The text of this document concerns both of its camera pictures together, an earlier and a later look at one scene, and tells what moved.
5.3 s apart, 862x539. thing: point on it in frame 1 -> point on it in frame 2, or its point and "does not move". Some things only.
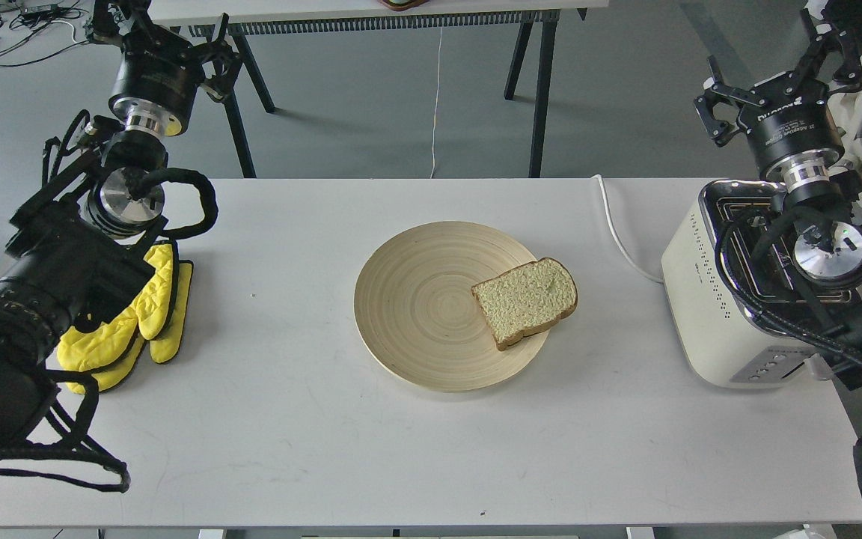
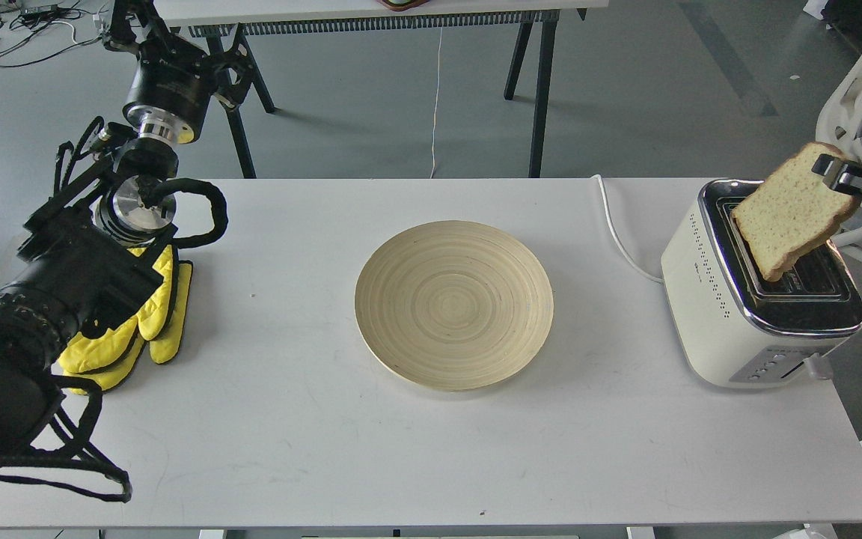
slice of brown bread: x=526 y=299 -> x=792 y=208
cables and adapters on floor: x=6 y=32 does not move
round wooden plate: x=417 y=312 does not move
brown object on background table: x=401 y=5 does not move
